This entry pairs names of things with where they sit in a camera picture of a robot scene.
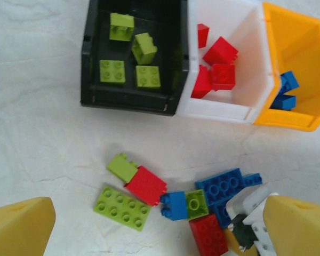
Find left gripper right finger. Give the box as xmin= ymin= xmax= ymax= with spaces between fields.
xmin=263 ymin=195 xmax=320 ymax=256

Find black plastic bin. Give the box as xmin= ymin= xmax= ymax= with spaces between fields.
xmin=79 ymin=0 xmax=190 ymax=117

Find red lego brick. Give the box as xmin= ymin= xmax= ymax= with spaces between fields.
xmin=202 ymin=36 xmax=239 ymax=66
xmin=124 ymin=165 xmax=168 ymax=207
xmin=188 ymin=212 xmax=229 ymax=256
xmin=191 ymin=65 xmax=211 ymax=99
xmin=209 ymin=63 xmax=237 ymax=91
xmin=197 ymin=23 xmax=210 ymax=49

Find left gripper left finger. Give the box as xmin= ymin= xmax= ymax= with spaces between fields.
xmin=0 ymin=196 xmax=57 ymax=256

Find white plastic bin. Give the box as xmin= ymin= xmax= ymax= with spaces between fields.
xmin=175 ymin=0 xmax=281 ymax=126

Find long blue lego brick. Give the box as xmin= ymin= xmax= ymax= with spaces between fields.
xmin=194 ymin=167 xmax=247 ymax=206

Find orange plastic bin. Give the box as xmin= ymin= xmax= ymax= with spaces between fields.
xmin=253 ymin=2 xmax=320 ymax=133

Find long green lego brick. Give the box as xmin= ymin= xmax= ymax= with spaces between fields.
xmin=92 ymin=186 xmax=152 ymax=232

